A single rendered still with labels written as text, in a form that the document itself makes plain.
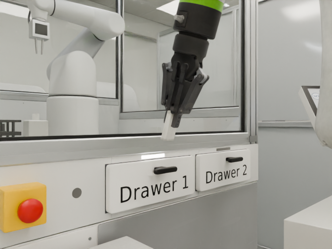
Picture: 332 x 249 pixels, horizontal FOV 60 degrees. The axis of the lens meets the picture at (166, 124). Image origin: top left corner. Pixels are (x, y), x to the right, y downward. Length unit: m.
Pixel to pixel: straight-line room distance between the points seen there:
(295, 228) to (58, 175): 0.48
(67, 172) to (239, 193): 0.67
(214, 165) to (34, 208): 0.57
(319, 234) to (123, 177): 0.42
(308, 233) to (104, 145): 0.45
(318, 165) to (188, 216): 1.53
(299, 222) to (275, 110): 1.81
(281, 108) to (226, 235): 1.49
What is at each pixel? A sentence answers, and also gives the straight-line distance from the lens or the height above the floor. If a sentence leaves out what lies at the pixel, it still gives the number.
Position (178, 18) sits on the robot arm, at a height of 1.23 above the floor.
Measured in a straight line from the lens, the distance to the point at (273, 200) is 2.48.
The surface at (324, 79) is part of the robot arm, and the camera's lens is 0.87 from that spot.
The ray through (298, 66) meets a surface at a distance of 2.37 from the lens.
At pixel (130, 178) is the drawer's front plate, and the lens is 0.70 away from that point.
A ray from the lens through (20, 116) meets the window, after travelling 0.62.
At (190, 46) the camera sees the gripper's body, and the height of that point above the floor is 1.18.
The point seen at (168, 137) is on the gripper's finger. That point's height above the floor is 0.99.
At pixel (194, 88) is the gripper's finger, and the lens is 0.61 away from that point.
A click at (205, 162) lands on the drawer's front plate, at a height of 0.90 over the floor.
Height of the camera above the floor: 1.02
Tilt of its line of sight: level
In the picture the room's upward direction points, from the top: straight up
